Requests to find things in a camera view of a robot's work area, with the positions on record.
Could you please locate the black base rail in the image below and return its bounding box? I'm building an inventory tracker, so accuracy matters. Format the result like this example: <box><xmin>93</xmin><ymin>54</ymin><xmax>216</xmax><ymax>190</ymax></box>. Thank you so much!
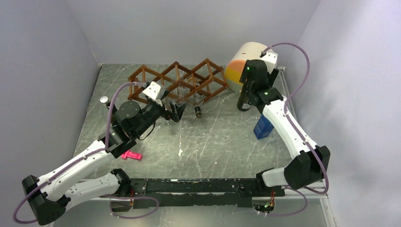
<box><xmin>75</xmin><ymin>178</ymin><xmax>326</xmax><ymax>209</ymax></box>

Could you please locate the cream orange yellow cylinder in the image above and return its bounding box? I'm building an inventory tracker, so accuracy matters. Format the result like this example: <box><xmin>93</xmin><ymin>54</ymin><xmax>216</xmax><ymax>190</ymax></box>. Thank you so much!
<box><xmin>224</xmin><ymin>42</ymin><xmax>273</xmax><ymax>94</ymax></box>

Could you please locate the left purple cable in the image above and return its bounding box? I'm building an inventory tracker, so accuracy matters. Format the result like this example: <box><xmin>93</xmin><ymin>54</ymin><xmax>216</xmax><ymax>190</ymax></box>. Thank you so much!
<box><xmin>12</xmin><ymin>82</ymin><xmax>148</xmax><ymax>224</ymax></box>

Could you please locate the blue square bottle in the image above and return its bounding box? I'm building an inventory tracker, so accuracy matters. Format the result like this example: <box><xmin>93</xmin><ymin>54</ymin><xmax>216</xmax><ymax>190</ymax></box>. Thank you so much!
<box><xmin>253</xmin><ymin>114</ymin><xmax>274</xmax><ymax>140</ymax></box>

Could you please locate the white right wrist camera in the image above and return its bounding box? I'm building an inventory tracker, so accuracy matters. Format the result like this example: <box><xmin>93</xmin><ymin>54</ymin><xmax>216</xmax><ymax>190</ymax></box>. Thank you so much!
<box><xmin>260</xmin><ymin>50</ymin><xmax>278</xmax><ymax>69</ymax></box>

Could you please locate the clear square labelled liquor bottle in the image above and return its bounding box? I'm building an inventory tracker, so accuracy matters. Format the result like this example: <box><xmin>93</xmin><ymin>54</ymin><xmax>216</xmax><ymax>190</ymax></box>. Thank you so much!
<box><xmin>187</xmin><ymin>78</ymin><xmax>207</xmax><ymax>119</ymax></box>

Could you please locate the pink plastic tool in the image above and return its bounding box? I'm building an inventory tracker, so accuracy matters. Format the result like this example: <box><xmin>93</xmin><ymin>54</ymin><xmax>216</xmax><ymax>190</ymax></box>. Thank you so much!
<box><xmin>121</xmin><ymin>150</ymin><xmax>142</xmax><ymax>161</ymax></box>

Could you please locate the brown wooden wine rack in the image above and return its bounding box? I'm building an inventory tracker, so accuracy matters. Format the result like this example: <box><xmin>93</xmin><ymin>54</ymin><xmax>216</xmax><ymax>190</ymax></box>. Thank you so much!
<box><xmin>128</xmin><ymin>58</ymin><xmax>229</xmax><ymax>104</ymax></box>

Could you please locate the dark green wine bottle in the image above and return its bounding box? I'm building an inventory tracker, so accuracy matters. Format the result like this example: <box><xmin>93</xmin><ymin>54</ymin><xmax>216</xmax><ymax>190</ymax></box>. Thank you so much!
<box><xmin>105</xmin><ymin>101</ymin><xmax>117</xmax><ymax>113</ymax></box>

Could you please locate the olive green wine bottle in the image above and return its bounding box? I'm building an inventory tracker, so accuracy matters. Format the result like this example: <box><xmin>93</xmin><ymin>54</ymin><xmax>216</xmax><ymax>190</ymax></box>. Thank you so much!
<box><xmin>237</xmin><ymin>88</ymin><xmax>252</xmax><ymax>112</ymax></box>

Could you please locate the clear tall glass bottle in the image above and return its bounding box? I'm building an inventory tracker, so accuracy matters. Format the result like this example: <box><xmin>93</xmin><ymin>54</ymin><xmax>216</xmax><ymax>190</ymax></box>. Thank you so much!
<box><xmin>158</xmin><ymin>94</ymin><xmax>174</xmax><ymax>126</ymax></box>

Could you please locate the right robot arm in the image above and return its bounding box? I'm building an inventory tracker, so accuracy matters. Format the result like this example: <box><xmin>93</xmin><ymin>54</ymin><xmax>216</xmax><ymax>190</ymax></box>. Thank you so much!
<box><xmin>237</xmin><ymin>59</ymin><xmax>331</xmax><ymax>196</ymax></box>

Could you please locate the silver round bottle cap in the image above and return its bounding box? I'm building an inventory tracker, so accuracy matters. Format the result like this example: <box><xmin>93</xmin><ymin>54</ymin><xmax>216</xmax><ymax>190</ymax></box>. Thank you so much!
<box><xmin>99</xmin><ymin>96</ymin><xmax>109</xmax><ymax>104</ymax></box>

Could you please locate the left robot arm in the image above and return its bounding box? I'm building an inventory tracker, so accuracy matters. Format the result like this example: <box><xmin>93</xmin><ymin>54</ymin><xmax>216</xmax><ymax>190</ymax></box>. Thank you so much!
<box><xmin>22</xmin><ymin>100</ymin><xmax>187</xmax><ymax>226</ymax></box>

